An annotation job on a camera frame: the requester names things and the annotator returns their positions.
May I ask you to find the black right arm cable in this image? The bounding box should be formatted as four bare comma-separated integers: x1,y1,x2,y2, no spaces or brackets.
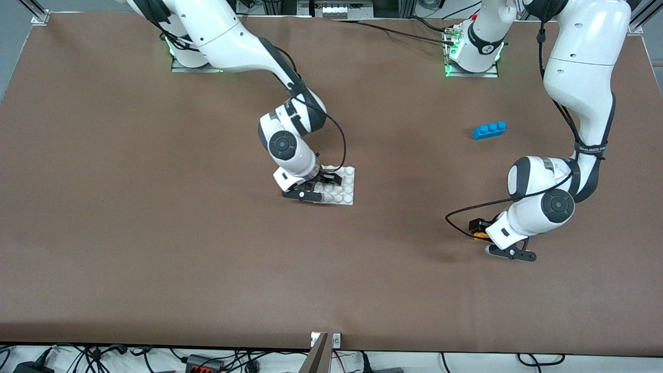
269,44,347,171

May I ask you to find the white studded base plate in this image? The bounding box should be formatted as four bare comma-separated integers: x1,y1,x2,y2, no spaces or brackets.
310,166,356,206

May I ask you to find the blue three-stud toy block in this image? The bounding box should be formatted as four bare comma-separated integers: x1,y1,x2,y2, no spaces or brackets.
472,121,507,140

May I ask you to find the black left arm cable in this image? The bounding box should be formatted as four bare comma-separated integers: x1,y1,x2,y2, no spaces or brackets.
445,21,596,243

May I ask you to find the small silver bracket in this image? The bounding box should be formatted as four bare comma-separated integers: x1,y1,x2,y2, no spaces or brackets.
311,333,342,349

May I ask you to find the black cable on table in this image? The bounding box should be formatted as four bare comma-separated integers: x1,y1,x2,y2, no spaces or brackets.
331,19,449,45

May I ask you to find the black power brick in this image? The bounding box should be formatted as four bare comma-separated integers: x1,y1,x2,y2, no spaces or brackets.
13,360,55,373

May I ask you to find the aluminium corner profile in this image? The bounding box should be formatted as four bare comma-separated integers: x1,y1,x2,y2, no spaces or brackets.
21,0,51,25
626,0,663,36

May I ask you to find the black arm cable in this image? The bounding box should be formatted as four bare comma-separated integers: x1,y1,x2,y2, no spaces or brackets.
269,44,347,171
445,21,596,243

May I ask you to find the black box with red connectors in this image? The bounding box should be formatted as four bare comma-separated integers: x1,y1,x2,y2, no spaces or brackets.
185,354,224,373

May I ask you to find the grey power strip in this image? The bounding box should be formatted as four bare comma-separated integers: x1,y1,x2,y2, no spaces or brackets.
310,0,374,20

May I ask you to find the grey metal post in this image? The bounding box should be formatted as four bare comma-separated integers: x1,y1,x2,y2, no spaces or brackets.
298,332,332,373

